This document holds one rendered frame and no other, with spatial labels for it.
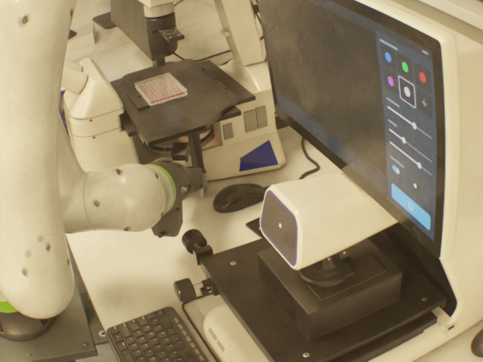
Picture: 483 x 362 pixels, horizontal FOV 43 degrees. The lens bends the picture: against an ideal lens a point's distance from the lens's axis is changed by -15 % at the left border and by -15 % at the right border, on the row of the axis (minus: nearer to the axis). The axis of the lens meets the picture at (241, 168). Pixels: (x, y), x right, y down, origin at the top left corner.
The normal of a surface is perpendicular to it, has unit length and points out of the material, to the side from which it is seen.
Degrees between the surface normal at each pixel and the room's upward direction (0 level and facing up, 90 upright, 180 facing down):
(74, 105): 50
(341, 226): 81
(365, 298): 90
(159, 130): 0
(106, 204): 67
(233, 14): 90
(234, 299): 0
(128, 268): 0
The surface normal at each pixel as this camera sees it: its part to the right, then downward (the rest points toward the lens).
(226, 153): 0.22, -0.25
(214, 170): 0.08, 0.49
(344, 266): -0.11, -0.86
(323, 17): -0.91, 0.32
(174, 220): -0.22, 0.10
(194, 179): 0.84, 0.04
